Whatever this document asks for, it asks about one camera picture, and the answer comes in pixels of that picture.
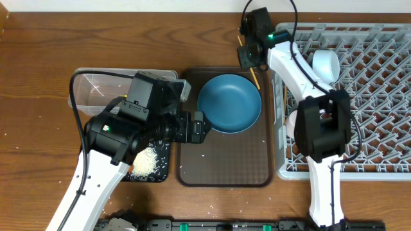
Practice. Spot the black tray bin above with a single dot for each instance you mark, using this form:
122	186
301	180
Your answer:
162	160

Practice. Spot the pink cup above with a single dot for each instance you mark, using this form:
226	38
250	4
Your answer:
290	124

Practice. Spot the spilled white rice pile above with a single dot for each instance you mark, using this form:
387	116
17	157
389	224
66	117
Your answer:
146	163

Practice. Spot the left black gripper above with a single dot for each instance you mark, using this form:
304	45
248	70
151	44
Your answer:
184	135

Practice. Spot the grey dishwasher rack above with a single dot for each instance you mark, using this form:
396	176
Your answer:
375	70

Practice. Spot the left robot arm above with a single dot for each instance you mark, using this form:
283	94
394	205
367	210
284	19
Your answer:
111	140

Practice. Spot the light blue bowl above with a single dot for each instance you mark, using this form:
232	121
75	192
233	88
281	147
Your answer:
326	66

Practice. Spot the wooden chopstick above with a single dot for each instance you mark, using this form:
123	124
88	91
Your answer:
285	90
250	68

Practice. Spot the dark blue plate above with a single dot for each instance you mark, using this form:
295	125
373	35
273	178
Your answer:
230	102

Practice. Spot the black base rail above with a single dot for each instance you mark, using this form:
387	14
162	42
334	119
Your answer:
127	220

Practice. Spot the clear plastic bin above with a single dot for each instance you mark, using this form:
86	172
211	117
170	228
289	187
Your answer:
93	92

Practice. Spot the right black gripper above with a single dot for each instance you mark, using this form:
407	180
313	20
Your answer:
244	63

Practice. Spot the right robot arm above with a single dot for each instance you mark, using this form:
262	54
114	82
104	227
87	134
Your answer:
322	121

